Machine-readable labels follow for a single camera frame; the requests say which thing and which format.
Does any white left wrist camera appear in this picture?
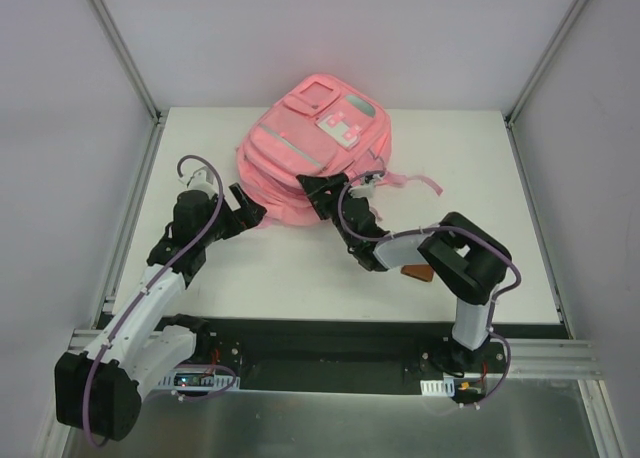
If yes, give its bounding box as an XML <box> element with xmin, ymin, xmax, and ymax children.
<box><xmin>179</xmin><ymin>167</ymin><xmax>217</xmax><ymax>197</ymax></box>

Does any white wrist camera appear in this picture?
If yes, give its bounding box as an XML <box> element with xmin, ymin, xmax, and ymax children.
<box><xmin>179</xmin><ymin>167</ymin><xmax>217</xmax><ymax>197</ymax></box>
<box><xmin>348</xmin><ymin>175</ymin><xmax>382</xmax><ymax>199</ymax></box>

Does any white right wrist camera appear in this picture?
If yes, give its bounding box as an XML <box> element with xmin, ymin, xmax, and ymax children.
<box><xmin>348</xmin><ymin>175</ymin><xmax>382</xmax><ymax>199</ymax></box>

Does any brown leather wallet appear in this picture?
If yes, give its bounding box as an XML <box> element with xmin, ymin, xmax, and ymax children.
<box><xmin>401</xmin><ymin>264</ymin><xmax>434</xmax><ymax>283</ymax></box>

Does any small white cable duct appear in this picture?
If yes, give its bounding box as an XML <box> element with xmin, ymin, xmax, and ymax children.
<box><xmin>420</xmin><ymin>377</ymin><xmax>455</xmax><ymax>398</ymax></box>

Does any aluminium frame rail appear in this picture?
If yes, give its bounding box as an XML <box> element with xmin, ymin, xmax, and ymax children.
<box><xmin>87</xmin><ymin>0</ymin><xmax>163</xmax><ymax>123</ymax></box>

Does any white slotted cable duct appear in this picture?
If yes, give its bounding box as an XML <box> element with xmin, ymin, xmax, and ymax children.
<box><xmin>155</xmin><ymin>370</ymin><xmax>240</xmax><ymax>393</ymax></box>

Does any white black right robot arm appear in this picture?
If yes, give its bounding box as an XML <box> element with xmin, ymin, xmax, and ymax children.
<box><xmin>296</xmin><ymin>170</ymin><xmax>522</xmax><ymax>377</ymax></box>

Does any pink student backpack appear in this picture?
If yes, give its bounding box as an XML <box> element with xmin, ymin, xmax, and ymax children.
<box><xmin>236</xmin><ymin>74</ymin><xmax>443</xmax><ymax>227</ymax></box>

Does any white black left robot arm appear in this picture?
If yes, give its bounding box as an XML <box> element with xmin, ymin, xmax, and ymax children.
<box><xmin>54</xmin><ymin>184</ymin><xmax>266</xmax><ymax>441</ymax></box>

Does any right aluminium frame post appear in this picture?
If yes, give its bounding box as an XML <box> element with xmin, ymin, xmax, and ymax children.
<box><xmin>504</xmin><ymin>0</ymin><xmax>591</xmax><ymax>129</ymax></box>

